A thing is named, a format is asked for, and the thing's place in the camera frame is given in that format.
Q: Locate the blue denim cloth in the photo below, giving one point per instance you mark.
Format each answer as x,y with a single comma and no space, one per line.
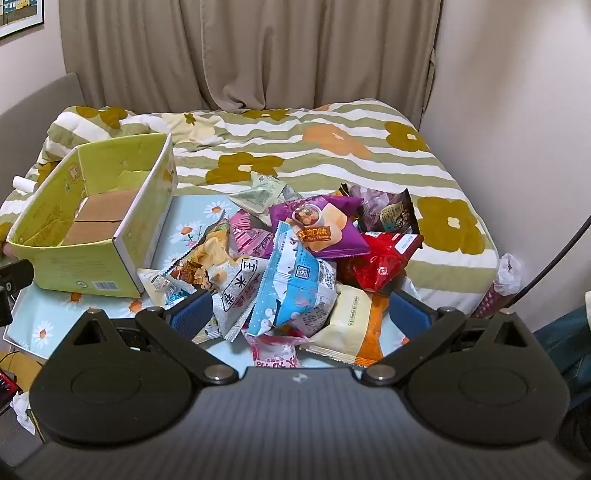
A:
563,341

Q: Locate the beige curtain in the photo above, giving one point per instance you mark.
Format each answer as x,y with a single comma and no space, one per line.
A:
231,46

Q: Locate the yellow-green cardboard box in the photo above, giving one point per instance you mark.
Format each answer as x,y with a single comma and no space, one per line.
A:
92,272

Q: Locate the pale green snack packet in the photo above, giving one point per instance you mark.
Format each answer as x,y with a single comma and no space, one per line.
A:
258,198

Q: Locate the striped floral blanket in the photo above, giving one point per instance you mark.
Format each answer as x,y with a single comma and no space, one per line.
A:
323,152

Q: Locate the dark purple snack packet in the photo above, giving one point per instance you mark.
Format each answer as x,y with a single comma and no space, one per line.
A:
392,212

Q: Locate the pink striped snack packet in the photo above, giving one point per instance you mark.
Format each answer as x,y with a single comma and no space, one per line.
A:
251,237

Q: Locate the white and gold chips packet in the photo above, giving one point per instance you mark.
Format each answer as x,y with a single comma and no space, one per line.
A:
203,263

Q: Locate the cream and orange snack packet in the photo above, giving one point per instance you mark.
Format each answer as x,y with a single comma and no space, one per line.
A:
351,323

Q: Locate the white packet with black print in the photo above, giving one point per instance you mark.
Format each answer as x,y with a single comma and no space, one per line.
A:
240,286

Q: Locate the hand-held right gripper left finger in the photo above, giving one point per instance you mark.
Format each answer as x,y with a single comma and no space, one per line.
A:
194,316

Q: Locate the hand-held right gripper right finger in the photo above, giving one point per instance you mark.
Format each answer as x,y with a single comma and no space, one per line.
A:
408,316

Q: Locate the crumpled white tissue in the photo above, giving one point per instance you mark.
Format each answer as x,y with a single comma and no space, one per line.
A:
22,410

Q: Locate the white paper roll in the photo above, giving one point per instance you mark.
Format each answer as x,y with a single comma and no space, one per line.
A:
24,183

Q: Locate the red snack packet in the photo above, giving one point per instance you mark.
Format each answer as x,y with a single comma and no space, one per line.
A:
374,267

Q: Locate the small white and blue packet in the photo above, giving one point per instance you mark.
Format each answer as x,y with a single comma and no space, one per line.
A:
152,279

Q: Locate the pink and white candy packet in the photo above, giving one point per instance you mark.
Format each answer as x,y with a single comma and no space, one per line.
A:
272,355

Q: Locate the purple patterned tube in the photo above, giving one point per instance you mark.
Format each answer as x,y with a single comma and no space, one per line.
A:
487,302

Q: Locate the daisy print bed table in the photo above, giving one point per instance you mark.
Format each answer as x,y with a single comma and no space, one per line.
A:
46,323

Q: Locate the red object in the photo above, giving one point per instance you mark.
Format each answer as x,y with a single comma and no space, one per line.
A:
5,387

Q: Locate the white plastic bag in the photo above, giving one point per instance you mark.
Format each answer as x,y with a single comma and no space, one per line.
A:
510,274

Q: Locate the blue and white snack packet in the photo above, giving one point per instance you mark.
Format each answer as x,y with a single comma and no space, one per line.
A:
295,286

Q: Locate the framed wall picture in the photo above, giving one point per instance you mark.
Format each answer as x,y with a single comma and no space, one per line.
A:
11,16

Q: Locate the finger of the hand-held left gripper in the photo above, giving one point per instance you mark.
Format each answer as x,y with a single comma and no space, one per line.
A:
16,274

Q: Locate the grey bed headboard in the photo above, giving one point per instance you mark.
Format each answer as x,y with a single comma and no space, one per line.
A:
27,120

